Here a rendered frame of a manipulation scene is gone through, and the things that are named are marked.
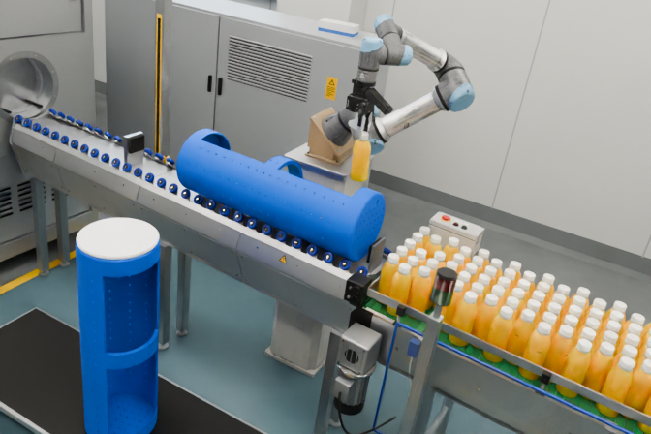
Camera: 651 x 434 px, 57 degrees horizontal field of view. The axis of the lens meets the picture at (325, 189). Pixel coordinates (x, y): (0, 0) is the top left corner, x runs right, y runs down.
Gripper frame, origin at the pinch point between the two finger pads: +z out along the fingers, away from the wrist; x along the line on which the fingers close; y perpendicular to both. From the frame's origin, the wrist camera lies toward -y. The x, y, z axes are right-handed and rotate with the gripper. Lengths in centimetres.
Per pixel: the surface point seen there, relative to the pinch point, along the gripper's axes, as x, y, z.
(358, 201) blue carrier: 12.2, -8.2, 21.3
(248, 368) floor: -2, 46, 143
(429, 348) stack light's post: 43, -55, 44
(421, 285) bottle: 20, -41, 39
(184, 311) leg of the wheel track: 1, 88, 125
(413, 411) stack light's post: 44, -54, 70
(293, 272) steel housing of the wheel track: 20, 12, 58
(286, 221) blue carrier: 19.6, 17.9, 36.6
